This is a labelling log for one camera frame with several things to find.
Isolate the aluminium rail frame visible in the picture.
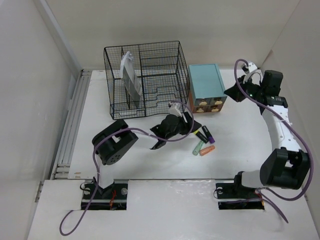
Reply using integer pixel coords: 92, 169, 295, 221
48, 69, 92, 180

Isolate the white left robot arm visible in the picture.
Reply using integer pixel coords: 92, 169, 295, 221
91, 112, 202, 199

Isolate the purple highlighter marker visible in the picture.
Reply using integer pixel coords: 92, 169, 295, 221
201, 125, 215, 144

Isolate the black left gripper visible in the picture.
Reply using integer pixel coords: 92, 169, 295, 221
165, 112, 200, 140

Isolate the orange correction tape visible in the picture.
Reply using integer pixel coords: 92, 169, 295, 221
199, 145, 215, 156

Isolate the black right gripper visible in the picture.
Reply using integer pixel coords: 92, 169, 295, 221
223, 74, 265, 103

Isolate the yellow highlighter marker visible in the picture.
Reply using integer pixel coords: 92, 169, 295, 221
193, 129, 209, 144

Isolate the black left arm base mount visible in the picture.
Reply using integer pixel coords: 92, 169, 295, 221
79, 180, 129, 211

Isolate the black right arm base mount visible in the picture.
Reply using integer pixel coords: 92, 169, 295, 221
215, 182, 265, 210

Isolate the green correction tape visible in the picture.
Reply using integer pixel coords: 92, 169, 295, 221
192, 140, 204, 156

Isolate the blue orange drawer box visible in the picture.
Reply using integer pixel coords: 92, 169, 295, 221
188, 63, 227, 114

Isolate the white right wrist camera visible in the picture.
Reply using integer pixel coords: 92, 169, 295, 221
241, 61, 260, 83

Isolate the black wire mesh desk organizer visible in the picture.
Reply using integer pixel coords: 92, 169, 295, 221
103, 40, 190, 120

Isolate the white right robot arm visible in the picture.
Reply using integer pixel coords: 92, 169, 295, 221
224, 70, 310, 197

